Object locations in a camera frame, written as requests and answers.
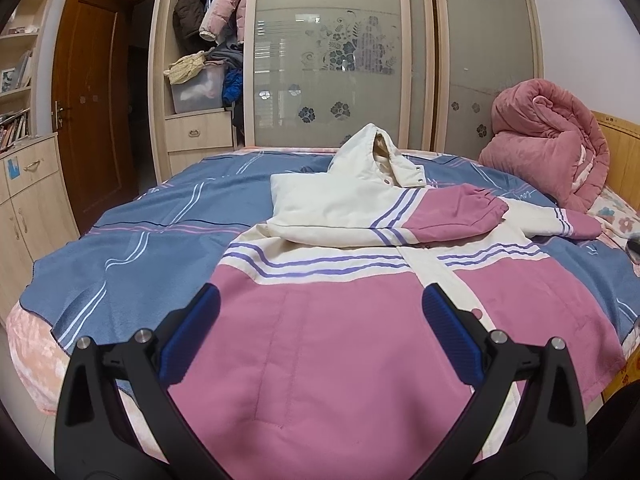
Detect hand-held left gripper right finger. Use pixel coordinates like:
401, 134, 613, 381
407, 282, 588, 480

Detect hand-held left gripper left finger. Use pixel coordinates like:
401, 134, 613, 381
54, 282, 236, 480

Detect pink and white hooded jacket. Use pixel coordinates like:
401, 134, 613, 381
165, 122, 628, 480

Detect pile of grey clothes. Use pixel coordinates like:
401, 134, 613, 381
205, 42, 246, 68

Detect blue striped bed sheet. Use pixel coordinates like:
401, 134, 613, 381
20, 147, 640, 356

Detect plain wardrobe drawer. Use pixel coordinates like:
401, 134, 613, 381
167, 149, 236, 176

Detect light wooden bookshelf cabinet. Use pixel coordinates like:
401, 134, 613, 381
0, 0, 81, 321

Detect floral print blanket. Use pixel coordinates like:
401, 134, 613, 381
582, 185, 640, 238

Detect rolled pink quilt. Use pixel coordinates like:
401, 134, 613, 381
477, 78, 612, 213

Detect clear plastic storage box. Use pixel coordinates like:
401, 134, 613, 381
170, 67, 226, 115

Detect brown wooden door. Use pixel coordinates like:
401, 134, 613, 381
51, 0, 138, 236

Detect wooden bed headboard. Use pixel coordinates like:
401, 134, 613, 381
590, 110, 640, 201

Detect blue garment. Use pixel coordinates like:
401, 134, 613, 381
221, 67, 244, 106

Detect light wooden wardrobe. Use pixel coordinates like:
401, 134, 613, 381
150, 0, 546, 186

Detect frosted sliding door large flowers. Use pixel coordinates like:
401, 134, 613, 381
249, 0, 416, 150

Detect crumpled yellow cloth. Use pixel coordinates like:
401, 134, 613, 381
165, 51, 208, 85

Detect row of books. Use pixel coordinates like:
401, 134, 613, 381
0, 108, 30, 153

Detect frosted sliding door small flowers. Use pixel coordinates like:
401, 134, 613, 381
430, 0, 545, 161

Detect upright leaning books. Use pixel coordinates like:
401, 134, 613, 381
15, 50, 33, 88

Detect hanging dark brown jacket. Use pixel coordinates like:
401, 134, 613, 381
173, 0, 216, 38

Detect hanging pink puffer jacket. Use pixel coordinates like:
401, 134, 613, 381
200, 0, 251, 43

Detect wardrobe drawer with handle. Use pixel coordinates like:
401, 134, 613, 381
165, 112, 236, 153

